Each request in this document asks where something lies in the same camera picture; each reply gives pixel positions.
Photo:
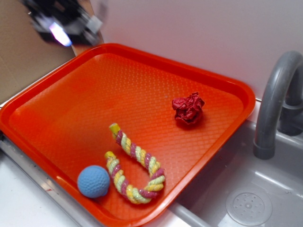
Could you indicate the multicolour twisted rope toy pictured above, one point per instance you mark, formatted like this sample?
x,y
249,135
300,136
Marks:
x,y
139,157

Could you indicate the grey toy sink basin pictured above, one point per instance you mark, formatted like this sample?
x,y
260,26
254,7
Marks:
x,y
236,189

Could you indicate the brown cardboard panel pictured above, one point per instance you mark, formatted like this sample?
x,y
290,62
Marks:
x,y
24,56

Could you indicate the blue dimpled rubber ball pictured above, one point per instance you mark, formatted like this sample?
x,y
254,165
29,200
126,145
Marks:
x,y
93,182

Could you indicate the grey toy sink faucet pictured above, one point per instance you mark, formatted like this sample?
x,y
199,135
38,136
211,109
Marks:
x,y
281,109

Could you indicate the crumpled red paper ball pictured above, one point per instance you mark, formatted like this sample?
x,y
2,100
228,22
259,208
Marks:
x,y
188,110

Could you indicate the red plastic tray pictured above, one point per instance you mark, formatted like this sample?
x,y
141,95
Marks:
x,y
62,124

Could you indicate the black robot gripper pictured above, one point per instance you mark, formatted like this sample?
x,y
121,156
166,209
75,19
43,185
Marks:
x,y
66,22

